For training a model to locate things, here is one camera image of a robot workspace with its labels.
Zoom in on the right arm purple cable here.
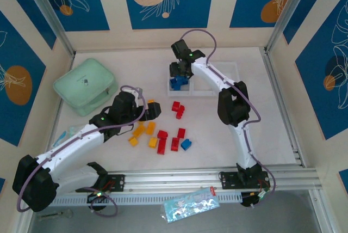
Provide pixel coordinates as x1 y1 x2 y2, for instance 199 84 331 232
181 29 277 208

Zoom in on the aluminium frame post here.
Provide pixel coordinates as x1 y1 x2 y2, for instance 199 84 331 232
19 0 76 57
264 0 319 54

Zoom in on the printed plastic packet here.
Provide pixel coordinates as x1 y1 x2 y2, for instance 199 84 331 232
162 186 220 224

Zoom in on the mint green zipper pouch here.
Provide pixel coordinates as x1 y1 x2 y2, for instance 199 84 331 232
53 58 120 117

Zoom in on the aluminium side rail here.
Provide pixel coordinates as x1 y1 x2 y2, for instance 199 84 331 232
39 53 76 174
260 47 305 167

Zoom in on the white three-compartment tray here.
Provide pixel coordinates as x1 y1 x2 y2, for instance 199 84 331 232
166 60 240 97

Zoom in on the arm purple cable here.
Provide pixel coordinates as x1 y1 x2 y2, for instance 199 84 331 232
16 85 146 217
181 29 277 208

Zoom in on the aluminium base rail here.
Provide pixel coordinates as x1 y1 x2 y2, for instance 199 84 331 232
23 168 320 194

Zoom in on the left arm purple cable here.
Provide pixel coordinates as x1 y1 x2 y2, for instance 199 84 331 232
16 85 146 217

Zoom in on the small clear plastic bag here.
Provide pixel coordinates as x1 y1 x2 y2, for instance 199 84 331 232
53 125 84 148

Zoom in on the white slotted cable duct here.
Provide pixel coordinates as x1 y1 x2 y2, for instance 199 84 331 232
35 191 243 207

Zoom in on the black connector module with LED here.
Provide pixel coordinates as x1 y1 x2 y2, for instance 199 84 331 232
86 191 110 204
240 192 266 209

